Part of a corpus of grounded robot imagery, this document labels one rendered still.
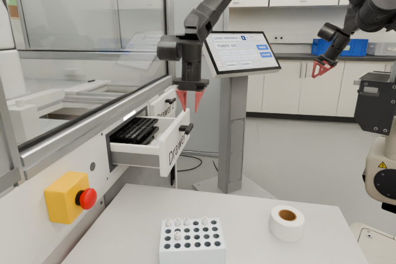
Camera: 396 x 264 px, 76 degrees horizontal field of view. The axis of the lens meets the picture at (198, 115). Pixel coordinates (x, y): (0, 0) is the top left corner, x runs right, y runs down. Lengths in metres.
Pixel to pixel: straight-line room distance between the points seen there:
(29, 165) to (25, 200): 0.06
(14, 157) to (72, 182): 0.11
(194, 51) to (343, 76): 3.27
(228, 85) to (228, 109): 0.16
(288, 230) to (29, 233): 0.48
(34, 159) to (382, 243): 1.41
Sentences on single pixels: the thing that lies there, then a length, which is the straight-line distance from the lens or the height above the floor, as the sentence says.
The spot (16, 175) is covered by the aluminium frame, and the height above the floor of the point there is 0.97.
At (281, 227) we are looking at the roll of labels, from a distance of 0.60.
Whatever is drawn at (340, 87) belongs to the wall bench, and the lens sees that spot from 3.88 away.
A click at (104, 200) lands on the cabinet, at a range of 0.78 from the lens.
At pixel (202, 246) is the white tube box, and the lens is 0.53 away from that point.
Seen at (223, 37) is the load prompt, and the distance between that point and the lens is 1.65.
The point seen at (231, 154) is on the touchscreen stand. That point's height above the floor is 0.36.
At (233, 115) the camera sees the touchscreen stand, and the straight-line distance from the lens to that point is 1.73.
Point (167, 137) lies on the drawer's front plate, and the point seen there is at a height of 0.93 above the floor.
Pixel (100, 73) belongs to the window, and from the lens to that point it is 0.70.
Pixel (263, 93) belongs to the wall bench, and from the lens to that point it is 3.70.
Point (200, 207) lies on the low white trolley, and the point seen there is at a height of 0.76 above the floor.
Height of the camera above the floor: 1.18
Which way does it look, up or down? 18 degrees down
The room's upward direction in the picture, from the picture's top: straight up
